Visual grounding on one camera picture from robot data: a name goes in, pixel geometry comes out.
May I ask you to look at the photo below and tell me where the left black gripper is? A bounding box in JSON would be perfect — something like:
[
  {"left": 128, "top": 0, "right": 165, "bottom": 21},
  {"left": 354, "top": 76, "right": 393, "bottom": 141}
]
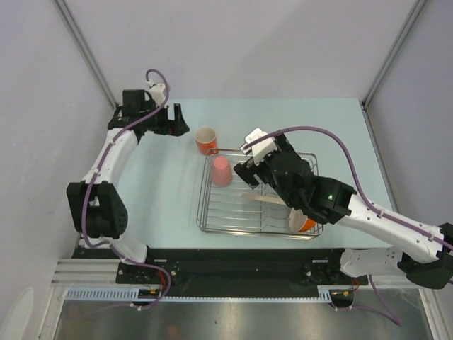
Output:
[{"left": 141, "top": 101, "right": 189, "bottom": 137}]

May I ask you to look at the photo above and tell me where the pink plastic cup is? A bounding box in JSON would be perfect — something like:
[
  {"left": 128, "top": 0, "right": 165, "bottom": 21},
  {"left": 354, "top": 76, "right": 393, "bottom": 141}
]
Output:
[{"left": 212, "top": 157, "right": 233, "bottom": 187}]

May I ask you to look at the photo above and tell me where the orange ceramic mug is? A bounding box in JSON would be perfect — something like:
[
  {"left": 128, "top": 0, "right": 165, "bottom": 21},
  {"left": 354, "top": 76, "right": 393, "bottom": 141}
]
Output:
[{"left": 195, "top": 126, "right": 217, "bottom": 156}]

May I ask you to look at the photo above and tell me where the beige pink floral plate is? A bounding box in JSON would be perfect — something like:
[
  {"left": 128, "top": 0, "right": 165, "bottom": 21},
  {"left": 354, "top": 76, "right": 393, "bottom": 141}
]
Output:
[{"left": 241, "top": 193, "right": 286, "bottom": 205}]

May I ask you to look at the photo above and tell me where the orange and white bowl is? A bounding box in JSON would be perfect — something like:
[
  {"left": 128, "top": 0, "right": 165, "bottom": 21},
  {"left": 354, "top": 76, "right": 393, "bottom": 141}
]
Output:
[{"left": 288, "top": 209, "right": 316, "bottom": 233}]

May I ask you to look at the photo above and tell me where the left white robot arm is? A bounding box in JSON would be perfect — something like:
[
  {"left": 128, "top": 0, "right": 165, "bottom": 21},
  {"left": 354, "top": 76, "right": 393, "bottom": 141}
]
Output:
[{"left": 67, "top": 83, "right": 190, "bottom": 283}]

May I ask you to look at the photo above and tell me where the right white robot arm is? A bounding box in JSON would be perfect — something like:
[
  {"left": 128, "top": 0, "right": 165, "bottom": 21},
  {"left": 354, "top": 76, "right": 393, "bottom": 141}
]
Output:
[{"left": 234, "top": 130, "right": 452, "bottom": 289}]

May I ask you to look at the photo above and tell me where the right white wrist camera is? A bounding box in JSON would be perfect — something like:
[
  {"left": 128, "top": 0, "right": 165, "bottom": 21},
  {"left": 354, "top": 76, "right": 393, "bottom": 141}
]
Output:
[{"left": 239, "top": 127, "right": 277, "bottom": 166}]

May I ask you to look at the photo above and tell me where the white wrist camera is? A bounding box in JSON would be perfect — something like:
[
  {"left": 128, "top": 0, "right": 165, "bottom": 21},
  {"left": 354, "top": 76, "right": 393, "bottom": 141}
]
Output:
[
  {"left": 239, "top": 127, "right": 277, "bottom": 166},
  {"left": 147, "top": 80, "right": 168, "bottom": 106}
]

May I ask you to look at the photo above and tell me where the chrome wire dish rack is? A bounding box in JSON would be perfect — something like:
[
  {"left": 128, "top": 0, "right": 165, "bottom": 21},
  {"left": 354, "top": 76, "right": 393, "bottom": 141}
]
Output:
[{"left": 197, "top": 149, "right": 323, "bottom": 239}]

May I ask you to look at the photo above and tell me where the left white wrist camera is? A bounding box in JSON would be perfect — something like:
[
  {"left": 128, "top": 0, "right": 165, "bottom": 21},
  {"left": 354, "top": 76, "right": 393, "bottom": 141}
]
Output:
[{"left": 147, "top": 80, "right": 168, "bottom": 106}]

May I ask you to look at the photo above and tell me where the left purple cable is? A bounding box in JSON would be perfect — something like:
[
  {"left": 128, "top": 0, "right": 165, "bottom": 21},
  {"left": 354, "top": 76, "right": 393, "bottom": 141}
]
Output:
[{"left": 81, "top": 69, "right": 173, "bottom": 284}]

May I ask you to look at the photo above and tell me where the purple cable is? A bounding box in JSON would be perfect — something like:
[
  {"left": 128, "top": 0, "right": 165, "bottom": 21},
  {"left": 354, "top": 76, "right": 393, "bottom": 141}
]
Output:
[
  {"left": 247, "top": 126, "right": 453, "bottom": 249},
  {"left": 81, "top": 69, "right": 173, "bottom": 284}
]

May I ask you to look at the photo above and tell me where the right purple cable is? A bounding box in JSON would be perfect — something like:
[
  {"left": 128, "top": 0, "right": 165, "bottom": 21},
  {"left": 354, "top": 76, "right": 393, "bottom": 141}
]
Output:
[{"left": 247, "top": 126, "right": 453, "bottom": 249}]

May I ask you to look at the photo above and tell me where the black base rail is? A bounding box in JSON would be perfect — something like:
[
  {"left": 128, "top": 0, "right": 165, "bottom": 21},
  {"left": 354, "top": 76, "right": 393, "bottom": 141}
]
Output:
[{"left": 72, "top": 247, "right": 348, "bottom": 298}]

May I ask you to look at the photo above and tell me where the white slotted cable duct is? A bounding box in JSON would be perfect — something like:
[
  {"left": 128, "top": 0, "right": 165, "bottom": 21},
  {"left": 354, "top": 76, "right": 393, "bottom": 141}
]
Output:
[{"left": 65, "top": 287, "right": 352, "bottom": 304}]

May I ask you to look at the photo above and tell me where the aluminium frame profile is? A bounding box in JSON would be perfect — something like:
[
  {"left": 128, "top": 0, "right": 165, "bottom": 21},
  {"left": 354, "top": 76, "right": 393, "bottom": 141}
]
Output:
[{"left": 51, "top": 259, "right": 120, "bottom": 287}]

